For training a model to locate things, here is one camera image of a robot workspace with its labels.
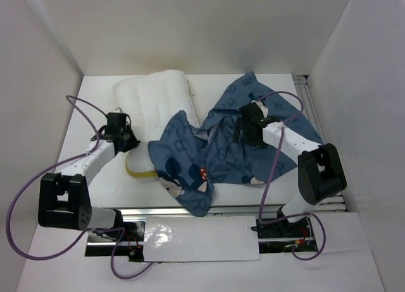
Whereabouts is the purple cable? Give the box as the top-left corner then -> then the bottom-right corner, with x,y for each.
6,95 -> 159,279
258,90 -> 327,261

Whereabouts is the aluminium side rail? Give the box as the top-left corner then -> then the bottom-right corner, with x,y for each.
292,75 -> 324,140

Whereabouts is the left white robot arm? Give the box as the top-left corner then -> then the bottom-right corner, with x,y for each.
38,113 -> 140,241

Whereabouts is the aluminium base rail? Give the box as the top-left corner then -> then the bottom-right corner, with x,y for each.
49,204 -> 346,261

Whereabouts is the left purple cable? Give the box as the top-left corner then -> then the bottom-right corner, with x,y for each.
6,95 -> 159,279

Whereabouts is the white cover plate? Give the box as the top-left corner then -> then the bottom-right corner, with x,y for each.
143,216 -> 260,262

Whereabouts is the blue cartoon print pillowcase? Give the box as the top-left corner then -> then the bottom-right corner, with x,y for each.
148,72 -> 322,211

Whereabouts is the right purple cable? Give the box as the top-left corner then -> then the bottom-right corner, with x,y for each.
258,90 -> 327,261

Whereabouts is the white pillow yellow edge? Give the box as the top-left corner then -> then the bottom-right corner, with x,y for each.
113,70 -> 199,179

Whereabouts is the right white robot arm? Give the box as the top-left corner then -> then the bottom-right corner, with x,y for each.
233,101 -> 347,236

